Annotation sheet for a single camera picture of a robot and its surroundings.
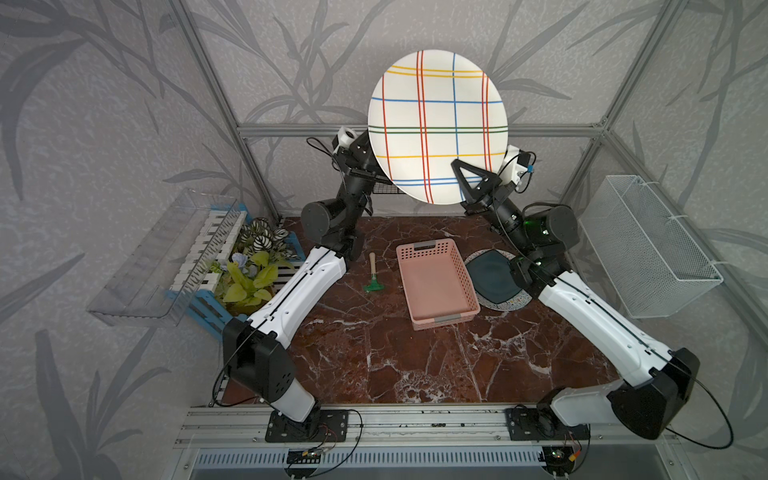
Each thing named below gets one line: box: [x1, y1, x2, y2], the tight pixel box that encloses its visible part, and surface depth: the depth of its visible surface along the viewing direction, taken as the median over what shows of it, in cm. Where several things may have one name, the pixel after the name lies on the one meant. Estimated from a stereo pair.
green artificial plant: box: [209, 217, 299, 316], surface depth 78 cm
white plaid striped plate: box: [368, 49, 509, 205], surface depth 50 cm
